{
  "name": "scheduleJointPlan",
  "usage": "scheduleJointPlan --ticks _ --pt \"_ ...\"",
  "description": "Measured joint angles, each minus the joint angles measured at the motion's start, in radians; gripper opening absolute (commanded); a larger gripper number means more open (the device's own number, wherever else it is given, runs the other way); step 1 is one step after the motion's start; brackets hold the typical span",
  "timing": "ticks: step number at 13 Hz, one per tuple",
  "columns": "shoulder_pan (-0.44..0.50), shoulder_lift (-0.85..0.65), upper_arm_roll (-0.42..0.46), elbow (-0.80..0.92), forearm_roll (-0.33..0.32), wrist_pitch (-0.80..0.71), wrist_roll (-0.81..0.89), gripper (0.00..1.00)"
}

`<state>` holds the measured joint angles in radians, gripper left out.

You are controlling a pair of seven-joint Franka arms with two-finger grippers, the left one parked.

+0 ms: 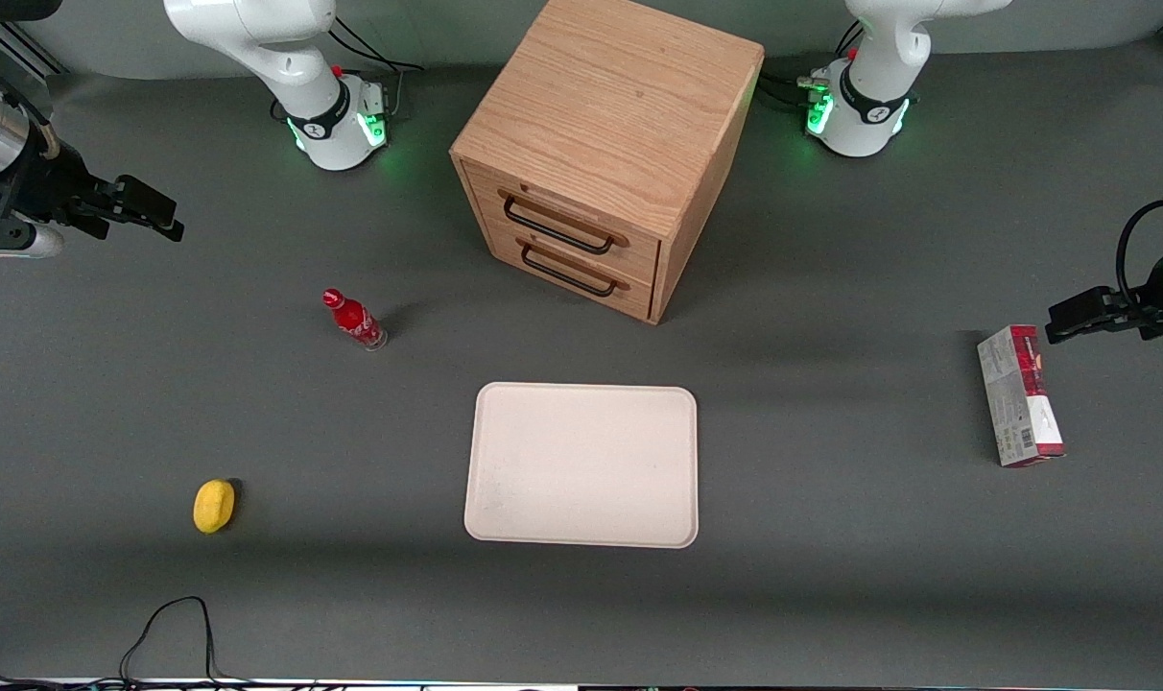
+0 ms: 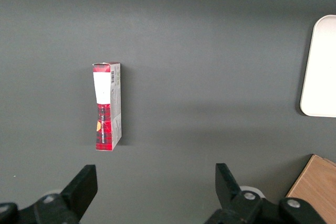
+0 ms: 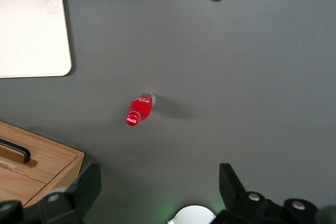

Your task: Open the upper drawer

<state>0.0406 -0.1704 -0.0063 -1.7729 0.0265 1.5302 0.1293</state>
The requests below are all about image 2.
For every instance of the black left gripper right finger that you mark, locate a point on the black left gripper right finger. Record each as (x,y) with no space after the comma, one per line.
(231,197)

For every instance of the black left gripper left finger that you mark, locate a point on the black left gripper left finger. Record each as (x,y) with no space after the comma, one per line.
(76,192)

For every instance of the cream plastic tray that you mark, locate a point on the cream plastic tray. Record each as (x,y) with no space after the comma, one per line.
(321,72)

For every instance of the wooden drawer cabinet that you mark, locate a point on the wooden drawer cabinet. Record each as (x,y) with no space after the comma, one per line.
(316,179)

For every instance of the red plaid cardboard box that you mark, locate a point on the red plaid cardboard box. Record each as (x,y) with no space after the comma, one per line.
(103,129)

